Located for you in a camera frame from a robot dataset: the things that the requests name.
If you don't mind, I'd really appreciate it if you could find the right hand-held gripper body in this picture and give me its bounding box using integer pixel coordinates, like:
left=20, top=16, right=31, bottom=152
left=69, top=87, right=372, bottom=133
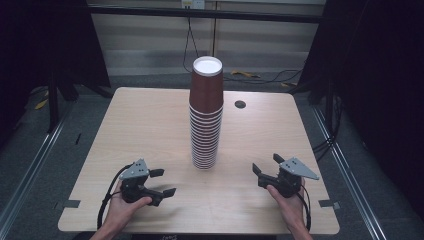
left=257, top=157, right=320, bottom=198

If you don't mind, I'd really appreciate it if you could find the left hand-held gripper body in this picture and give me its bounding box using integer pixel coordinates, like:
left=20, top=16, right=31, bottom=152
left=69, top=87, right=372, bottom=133
left=118, top=158, right=158, bottom=204

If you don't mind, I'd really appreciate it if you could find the stack of brown paper cups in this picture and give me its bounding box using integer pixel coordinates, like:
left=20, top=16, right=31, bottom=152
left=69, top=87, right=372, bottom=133
left=188, top=55, right=224, bottom=170

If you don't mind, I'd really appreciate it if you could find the person's right hand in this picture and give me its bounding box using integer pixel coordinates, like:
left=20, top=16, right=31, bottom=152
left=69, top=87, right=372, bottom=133
left=266, top=179, right=309, bottom=233

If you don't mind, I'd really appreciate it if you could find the person's left hand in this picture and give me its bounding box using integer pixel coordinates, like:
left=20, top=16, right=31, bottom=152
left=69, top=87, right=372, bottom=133
left=99, top=189, right=153, bottom=233

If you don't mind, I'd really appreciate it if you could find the grey tape strip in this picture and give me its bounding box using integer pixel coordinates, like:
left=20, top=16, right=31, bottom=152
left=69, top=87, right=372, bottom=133
left=318, top=199, right=341, bottom=211
left=54, top=199, right=82, bottom=210

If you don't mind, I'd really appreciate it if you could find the black curtain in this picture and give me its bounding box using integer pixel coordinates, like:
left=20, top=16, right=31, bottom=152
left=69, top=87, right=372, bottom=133
left=0, top=0, right=113, bottom=148
left=297, top=0, right=424, bottom=211

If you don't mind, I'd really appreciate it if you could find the black horizontal bar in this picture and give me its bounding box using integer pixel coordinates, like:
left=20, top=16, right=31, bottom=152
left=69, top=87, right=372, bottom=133
left=87, top=5, right=327, bottom=24

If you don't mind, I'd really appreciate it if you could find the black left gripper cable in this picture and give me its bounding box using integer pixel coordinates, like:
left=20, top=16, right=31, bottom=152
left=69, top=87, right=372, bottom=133
left=96, top=163, right=134, bottom=230

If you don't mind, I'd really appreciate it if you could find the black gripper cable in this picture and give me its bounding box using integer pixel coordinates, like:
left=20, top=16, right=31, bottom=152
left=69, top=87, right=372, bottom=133
left=295, top=191, right=312, bottom=232
left=96, top=163, right=134, bottom=230

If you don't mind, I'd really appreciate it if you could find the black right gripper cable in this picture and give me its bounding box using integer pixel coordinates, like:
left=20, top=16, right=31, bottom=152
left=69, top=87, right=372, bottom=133
left=295, top=191, right=312, bottom=232

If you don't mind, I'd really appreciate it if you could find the black cable bundle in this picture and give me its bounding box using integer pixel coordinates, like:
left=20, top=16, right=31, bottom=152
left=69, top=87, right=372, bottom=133
left=311, top=94, right=345, bottom=163

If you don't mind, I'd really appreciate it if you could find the metal floor rail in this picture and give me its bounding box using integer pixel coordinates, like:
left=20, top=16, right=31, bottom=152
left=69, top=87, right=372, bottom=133
left=311, top=105, right=388, bottom=240
left=0, top=99, right=74, bottom=233

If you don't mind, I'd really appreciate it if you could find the black floor cable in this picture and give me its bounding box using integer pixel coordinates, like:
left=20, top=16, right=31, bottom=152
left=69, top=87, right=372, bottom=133
left=223, top=68, right=304, bottom=85

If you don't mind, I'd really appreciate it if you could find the black hanging cable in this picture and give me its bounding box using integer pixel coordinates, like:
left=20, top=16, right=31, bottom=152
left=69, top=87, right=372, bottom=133
left=182, top=8, right=201, bottom=73

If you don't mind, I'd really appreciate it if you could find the white wall power outlet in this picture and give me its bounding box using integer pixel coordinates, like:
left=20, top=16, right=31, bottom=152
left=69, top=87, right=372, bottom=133
left=180, top=0, right=205, bottom=10

